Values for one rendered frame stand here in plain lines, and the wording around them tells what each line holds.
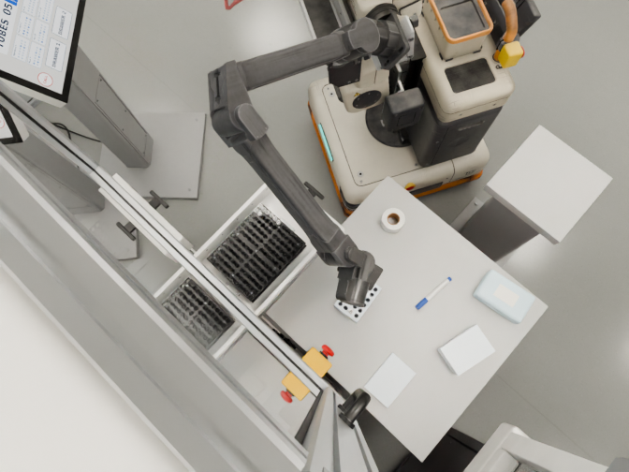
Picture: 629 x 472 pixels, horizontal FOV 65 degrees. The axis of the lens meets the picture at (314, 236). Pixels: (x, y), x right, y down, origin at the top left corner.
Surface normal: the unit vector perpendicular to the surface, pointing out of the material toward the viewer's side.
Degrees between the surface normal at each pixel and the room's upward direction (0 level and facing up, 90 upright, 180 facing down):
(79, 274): 0
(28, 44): 50
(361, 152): 0
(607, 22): 0
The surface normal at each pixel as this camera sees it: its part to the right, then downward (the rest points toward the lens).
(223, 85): -0.79, 0.06
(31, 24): 0.74, -0.15
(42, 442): -0.04, -0.25
